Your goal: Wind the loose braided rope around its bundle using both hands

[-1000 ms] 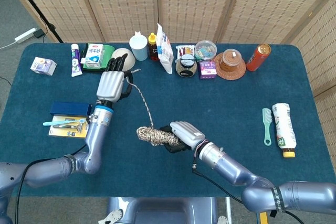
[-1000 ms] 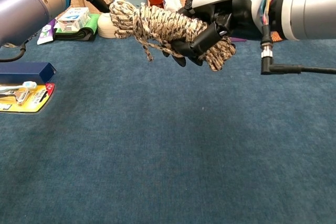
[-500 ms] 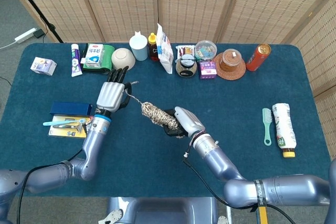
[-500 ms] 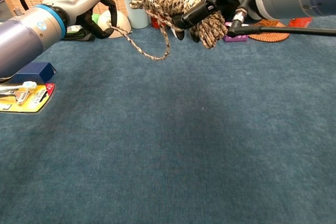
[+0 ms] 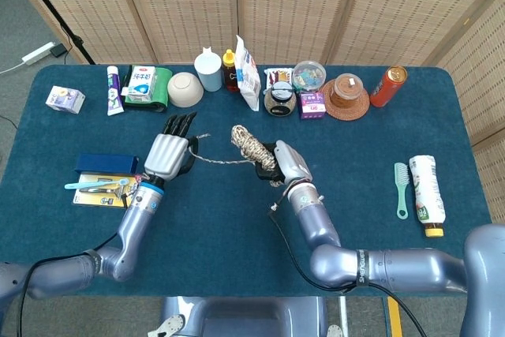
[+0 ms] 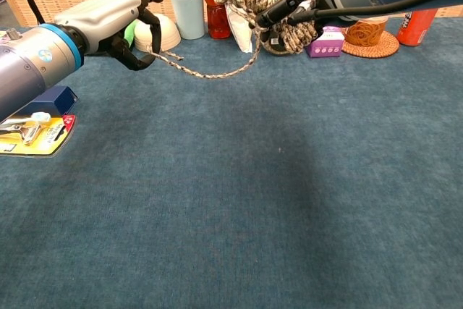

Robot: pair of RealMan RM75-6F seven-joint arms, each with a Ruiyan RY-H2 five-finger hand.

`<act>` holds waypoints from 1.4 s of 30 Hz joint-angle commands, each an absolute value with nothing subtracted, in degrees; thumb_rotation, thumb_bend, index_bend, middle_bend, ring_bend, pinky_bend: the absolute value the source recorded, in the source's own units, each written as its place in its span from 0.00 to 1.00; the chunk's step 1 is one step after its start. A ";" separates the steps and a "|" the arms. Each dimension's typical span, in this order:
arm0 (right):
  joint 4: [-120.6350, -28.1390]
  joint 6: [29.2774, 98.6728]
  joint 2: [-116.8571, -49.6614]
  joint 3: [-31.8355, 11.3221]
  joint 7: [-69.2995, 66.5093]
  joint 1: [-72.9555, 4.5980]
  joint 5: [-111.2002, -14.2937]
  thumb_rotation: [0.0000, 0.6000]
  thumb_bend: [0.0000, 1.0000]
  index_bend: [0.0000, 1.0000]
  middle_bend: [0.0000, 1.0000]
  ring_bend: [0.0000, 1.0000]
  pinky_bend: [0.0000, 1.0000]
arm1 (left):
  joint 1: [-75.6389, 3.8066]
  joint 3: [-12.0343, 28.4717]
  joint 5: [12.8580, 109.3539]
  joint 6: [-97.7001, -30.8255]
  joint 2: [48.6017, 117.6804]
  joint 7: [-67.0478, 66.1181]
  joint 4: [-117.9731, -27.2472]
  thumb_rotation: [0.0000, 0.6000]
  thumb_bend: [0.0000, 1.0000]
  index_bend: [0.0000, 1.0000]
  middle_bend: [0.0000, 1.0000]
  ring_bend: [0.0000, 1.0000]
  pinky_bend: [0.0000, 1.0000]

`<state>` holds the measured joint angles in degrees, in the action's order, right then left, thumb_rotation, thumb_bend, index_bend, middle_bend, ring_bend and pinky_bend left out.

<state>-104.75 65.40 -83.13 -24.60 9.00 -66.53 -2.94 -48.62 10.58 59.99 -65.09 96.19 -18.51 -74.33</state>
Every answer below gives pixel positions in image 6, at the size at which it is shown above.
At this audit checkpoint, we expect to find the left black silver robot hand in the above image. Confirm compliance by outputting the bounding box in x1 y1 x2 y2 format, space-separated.
53 0 164 72

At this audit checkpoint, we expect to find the clear jar of rubber bands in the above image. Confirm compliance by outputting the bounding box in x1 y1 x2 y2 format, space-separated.
343 15 390 48

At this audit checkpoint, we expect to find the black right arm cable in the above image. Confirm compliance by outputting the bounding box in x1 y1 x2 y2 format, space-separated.
255 0 463 28

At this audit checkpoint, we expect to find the honey squeeze bottle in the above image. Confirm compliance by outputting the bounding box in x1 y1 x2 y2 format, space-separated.
202 0 232 40

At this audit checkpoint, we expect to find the cream ceramic bowl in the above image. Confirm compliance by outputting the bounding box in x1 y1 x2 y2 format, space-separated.
133 13 182 53

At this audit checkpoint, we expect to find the purple cardboard box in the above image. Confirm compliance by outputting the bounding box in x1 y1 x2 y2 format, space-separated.
305 25 345 59

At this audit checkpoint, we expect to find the orange red drink can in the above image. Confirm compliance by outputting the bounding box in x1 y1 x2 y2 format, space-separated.
396 7 438 47

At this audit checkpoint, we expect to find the dark blue rectangular box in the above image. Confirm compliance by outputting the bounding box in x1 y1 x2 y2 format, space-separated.
21 85 79 118

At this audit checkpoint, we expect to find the yellow razor blister pack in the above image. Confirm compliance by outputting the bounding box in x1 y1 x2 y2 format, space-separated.
0 111 77 158

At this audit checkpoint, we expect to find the white snack bag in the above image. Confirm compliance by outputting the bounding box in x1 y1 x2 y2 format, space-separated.
216 0 254 54

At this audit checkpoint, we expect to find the blue carpet table mat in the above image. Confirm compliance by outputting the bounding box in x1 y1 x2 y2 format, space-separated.
0 15 463 309

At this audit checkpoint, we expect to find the light blue lidded cup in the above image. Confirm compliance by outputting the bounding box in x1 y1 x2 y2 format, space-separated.
169 0 205 41

